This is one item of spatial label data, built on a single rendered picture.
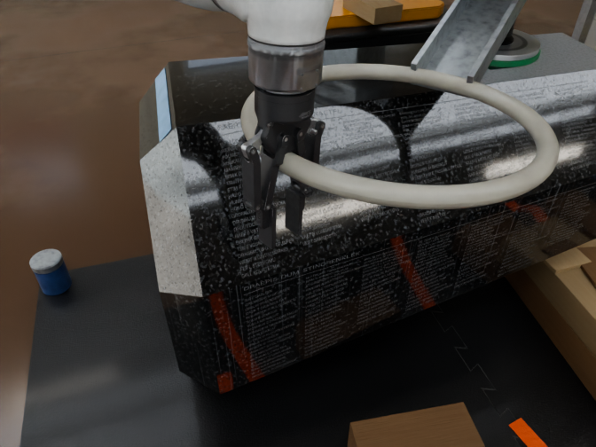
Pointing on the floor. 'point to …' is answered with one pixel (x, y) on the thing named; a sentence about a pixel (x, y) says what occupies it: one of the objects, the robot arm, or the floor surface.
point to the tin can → (50, 271)
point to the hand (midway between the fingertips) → (280, 219)
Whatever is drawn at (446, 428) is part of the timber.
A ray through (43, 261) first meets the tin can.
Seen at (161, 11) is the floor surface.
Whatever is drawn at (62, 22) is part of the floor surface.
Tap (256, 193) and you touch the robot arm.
